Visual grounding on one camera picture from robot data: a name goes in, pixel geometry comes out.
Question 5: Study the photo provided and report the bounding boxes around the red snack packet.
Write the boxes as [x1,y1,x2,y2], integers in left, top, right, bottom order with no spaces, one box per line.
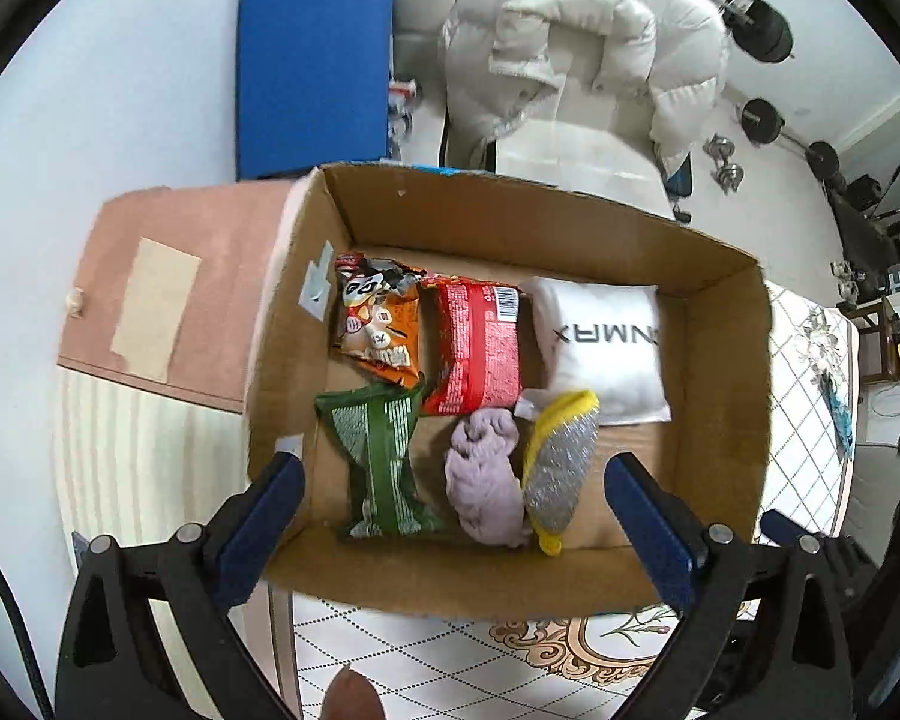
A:
[422,275,521,416]

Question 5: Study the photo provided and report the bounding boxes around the green snack packet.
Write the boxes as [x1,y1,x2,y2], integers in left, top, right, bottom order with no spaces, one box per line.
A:
[315,379,445,539]

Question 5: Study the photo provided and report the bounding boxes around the pink wooden cabinet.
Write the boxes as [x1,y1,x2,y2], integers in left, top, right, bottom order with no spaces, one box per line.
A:
[58,181,294,413]

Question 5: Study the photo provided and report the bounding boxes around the beige tape patch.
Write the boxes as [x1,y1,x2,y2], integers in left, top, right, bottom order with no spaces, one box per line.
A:
[110,239,201,383]

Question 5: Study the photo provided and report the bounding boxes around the orange panda snack bag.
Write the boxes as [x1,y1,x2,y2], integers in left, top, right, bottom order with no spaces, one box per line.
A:
[334,252,424,388]

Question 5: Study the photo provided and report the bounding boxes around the dark wooden stool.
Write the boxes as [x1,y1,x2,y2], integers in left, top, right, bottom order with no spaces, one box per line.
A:
[848,296,900,385]

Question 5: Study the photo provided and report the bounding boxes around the patterned white tablecloth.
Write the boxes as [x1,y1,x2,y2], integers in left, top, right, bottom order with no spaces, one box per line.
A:
[290,284,857,718]

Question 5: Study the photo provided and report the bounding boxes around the white pillow pack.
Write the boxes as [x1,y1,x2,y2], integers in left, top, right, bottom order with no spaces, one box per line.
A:
[515,277,671,426]

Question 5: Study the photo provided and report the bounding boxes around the white puffer jacket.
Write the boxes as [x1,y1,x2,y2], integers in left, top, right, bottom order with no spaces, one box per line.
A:
[439,0,730,177]

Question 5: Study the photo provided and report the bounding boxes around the purple soft cloth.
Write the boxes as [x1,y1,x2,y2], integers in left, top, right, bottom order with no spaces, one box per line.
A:
[443,408,528,550]

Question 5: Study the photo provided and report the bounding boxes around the operator thumb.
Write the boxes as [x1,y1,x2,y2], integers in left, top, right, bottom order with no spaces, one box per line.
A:
[320,667,386,720]

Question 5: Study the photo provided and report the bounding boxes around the chrome dumbbell pair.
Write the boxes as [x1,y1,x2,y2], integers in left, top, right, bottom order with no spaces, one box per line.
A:
[702,133,745,193]

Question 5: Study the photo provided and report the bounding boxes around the floor barbell black plates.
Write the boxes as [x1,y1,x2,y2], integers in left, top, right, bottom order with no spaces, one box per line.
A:
[738,98,842,184]

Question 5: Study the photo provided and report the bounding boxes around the white padded chair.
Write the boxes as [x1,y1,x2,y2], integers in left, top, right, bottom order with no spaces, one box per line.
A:
[442,96,682,223]

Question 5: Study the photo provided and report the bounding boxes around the blue toothbrush package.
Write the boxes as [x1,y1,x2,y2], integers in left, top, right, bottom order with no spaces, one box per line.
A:
[818,371,854,461]

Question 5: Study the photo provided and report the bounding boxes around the clear crumpled plastic wrap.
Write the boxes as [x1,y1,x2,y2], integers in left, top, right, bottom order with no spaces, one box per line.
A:
[800,307,844,383]

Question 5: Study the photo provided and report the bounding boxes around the barbell on rack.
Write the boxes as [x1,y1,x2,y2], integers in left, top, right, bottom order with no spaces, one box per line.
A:
[720,0,793,64]

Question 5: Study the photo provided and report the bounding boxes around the blue folded mat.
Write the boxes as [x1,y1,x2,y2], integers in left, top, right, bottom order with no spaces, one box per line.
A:
[237,0,393,181]

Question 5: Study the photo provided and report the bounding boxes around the yellow silver scrubbing sponge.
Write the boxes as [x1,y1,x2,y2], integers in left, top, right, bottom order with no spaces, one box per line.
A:
[521,390,600,557]

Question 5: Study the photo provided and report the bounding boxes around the brown cardboard box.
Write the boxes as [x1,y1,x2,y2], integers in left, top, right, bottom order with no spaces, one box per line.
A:
[245,164,772,621]

